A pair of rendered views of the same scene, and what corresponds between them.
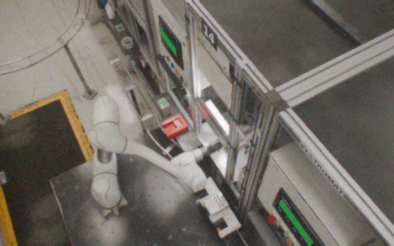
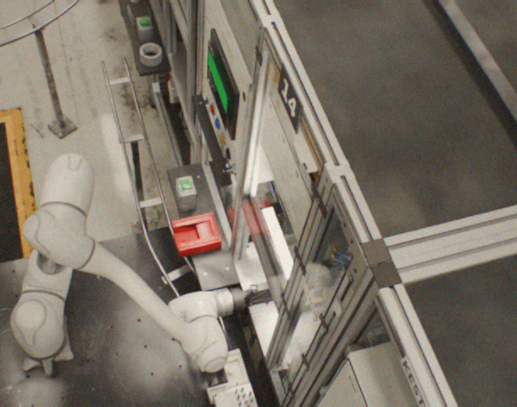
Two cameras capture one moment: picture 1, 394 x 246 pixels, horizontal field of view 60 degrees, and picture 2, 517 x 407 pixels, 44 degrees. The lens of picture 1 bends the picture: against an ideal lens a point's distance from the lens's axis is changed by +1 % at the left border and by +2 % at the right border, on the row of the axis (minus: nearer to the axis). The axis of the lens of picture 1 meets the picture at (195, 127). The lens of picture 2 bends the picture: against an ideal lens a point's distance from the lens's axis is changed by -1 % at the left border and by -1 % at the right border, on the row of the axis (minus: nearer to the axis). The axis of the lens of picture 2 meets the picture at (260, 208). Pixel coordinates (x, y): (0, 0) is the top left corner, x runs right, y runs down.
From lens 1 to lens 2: 0.12 m
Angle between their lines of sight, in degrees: 1
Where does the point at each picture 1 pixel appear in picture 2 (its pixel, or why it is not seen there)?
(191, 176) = (201, 342)
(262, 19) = (397, 94)
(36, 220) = not seen: outside the picture
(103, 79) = (94, 104)
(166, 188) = (152, 346)
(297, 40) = (450, 153)
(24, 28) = not seen: outside the picture
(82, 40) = (75, 25)
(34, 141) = not seen: outside the picture
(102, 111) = (61, 182)
